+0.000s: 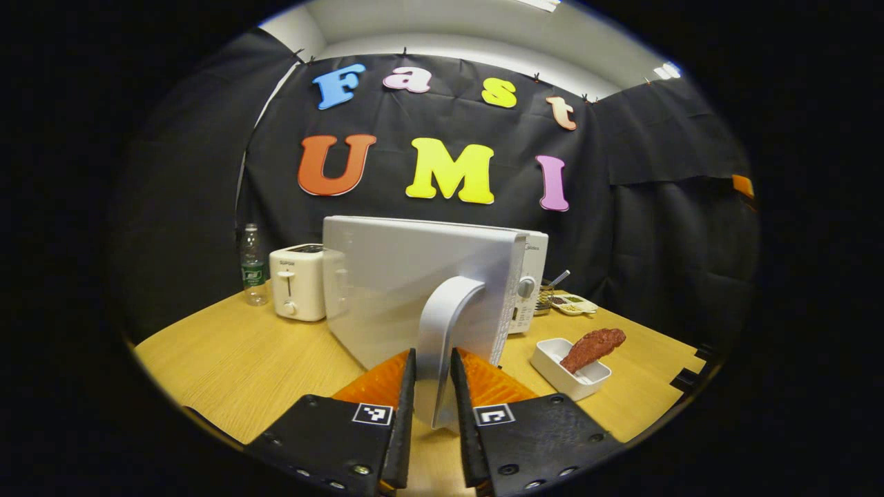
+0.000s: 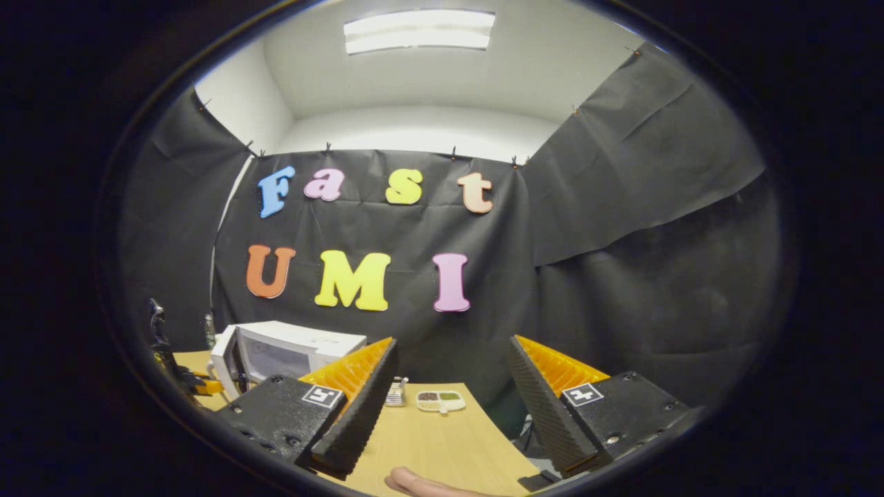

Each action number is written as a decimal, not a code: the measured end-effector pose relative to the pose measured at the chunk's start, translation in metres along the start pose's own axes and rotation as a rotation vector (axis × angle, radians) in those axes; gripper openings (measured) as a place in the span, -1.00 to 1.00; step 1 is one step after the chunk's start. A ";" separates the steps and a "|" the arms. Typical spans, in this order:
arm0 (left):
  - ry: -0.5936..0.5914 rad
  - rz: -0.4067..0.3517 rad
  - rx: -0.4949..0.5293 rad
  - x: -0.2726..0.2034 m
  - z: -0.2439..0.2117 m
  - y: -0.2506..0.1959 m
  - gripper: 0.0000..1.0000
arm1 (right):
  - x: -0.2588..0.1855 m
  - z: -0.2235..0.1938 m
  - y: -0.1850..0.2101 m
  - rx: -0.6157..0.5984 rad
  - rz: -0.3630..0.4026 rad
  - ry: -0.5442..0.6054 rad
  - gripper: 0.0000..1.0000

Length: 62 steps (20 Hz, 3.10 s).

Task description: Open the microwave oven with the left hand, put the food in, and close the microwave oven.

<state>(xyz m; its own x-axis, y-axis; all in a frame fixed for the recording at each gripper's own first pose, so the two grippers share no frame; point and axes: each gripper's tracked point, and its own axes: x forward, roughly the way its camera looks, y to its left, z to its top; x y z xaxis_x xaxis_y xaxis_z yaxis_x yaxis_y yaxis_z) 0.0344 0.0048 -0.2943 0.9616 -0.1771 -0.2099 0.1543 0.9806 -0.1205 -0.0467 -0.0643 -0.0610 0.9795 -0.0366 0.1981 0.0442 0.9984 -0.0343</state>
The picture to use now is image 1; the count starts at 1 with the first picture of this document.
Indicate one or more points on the red-brown meat piece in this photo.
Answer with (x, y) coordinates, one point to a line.
(590, 347)

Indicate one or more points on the clear plastic water bottle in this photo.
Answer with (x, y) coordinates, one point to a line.
(253, 273)

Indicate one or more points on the white toaster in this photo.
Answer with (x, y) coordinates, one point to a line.
(297, 286)

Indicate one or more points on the white microwave oven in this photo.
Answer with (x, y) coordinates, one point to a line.
(400, 276)

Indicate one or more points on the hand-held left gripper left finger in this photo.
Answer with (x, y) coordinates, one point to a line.
(402, 442)

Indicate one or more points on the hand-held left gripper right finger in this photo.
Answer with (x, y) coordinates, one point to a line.
(466, 428)

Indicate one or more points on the white rectangular dish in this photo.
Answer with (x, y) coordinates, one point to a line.
(552, 362)

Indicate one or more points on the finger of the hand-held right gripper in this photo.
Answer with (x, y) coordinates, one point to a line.
(743, 186)

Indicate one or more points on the black backdrop cloth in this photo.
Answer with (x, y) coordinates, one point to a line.
(656, 241)

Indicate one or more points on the ceiling light panel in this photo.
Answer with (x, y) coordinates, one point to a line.
(539, 5)
(667, 70)

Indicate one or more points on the white divided seasoning dish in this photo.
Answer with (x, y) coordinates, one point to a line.
(577, 306)

